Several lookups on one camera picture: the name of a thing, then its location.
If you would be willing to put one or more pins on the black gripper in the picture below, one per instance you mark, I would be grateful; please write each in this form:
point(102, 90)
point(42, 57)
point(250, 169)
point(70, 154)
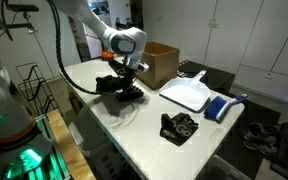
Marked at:
point(130, 68)

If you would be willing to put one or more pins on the black glove with yellow swoosh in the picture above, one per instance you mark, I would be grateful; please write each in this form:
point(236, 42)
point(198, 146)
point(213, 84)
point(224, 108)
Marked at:
point(108, 81)

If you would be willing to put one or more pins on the black glove with GO print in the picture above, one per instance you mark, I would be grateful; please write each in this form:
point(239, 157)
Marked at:
point(179, 129)

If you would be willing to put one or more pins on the black fingerless glove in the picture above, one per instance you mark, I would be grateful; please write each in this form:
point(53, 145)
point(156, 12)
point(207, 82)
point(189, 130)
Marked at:
point(130, 95)

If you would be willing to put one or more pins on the brown cardboard box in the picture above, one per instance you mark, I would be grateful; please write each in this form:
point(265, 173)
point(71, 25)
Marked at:
point(160, 65)

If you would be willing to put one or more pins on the white plastic dustpan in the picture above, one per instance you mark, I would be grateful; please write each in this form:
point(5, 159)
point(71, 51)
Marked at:
point(187, 91)

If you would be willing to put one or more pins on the wooden board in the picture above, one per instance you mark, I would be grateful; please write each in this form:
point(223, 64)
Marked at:
point(69, 146)

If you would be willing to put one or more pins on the blue hand brush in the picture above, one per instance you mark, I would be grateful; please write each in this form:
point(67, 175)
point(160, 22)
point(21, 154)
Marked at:
point(215, 106)

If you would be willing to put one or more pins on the black floor mat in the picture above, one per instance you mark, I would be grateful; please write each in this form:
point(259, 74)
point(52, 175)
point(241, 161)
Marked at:
point(237, 146)

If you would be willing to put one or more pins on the clear plastic storage bin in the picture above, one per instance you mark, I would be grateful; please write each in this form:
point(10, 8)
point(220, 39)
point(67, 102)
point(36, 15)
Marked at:
point(222, 170)

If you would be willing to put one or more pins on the white cabinet doors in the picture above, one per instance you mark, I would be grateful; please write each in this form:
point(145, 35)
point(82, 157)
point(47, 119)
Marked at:
point(250, 33)

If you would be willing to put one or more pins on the dark sneaker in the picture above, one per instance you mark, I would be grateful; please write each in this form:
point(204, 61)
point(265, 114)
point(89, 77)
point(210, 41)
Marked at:
point(260, 146)
point(254, 130)

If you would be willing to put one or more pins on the green-lit aluminium base frame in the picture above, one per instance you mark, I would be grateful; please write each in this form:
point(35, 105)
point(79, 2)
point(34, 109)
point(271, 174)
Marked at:
point(50, 163)

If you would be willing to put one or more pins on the black camera on boom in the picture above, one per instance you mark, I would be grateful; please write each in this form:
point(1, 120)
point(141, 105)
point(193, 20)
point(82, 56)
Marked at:
point(23, 7)

